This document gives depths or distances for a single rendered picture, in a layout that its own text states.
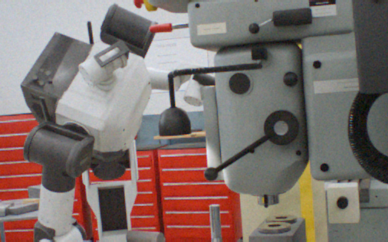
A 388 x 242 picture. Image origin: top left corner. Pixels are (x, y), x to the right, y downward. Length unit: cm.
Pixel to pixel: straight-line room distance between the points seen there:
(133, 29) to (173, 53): 891
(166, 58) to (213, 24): 945
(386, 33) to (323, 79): 28
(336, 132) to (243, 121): 19
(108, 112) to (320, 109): 61
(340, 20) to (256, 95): 23
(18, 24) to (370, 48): 1092
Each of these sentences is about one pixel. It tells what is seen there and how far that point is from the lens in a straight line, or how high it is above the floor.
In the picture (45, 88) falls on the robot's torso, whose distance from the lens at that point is 171.
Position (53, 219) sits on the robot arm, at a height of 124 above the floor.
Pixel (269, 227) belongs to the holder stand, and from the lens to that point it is 174.
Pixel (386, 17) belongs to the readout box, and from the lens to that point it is 103.
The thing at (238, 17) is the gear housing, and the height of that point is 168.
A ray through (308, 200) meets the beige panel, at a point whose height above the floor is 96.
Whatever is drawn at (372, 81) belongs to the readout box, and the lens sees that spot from 103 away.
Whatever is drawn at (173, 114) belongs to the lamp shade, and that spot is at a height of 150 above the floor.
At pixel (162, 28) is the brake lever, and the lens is 154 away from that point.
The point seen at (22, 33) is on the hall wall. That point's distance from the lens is 1173.
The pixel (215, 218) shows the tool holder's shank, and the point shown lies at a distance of 149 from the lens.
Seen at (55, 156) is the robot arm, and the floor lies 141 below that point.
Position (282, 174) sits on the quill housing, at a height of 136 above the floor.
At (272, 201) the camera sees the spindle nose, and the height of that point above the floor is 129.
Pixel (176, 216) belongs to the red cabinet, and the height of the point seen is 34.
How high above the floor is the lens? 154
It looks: 3 degrees down
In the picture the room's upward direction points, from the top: 5 degrees counter-clockwise
